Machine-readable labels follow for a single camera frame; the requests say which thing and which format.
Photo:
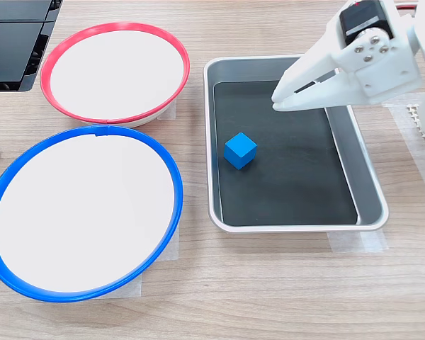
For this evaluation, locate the small blue cube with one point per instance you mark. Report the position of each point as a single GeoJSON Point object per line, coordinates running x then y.
{"type": "Point", "coordinates": [240, 150]}

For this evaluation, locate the black tray mat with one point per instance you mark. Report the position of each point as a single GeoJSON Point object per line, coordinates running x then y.
{"type": "Point", "coordinates": [290, 184]}

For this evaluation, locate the steel tray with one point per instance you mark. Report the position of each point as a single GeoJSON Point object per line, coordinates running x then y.
{"type": "Point", "coordinates": [370, 198]}

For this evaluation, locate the translucent sheet under tray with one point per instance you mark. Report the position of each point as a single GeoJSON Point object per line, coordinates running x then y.
{"type": "Point", "coordinates": [357, 241]}

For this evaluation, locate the translucent sheet under red plate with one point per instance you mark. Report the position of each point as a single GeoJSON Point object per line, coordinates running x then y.
{"type": "Point", "coordinates": [168, 110]}

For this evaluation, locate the white plate with red rim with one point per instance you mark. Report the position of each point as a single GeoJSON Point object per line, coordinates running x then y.
{"type": "Point", "coordinates": [117, 74]}

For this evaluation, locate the translucent sheet under blue plate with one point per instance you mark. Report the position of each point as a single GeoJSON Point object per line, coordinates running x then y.
{"type": "Point", "coordinates": [159, 251]}

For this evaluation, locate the white plate with blue rim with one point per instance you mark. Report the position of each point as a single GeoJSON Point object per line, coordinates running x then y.
{"type": "Point", "coordinates": [85, 216]}

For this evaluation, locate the black electronic device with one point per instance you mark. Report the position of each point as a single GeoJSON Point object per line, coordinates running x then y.
{"type": "Point", "coordinates": [10, 42]}

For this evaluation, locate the translucent sheet under base plate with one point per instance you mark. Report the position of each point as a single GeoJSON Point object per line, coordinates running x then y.
{"type": "Point", "coordinates": [405, 127]}

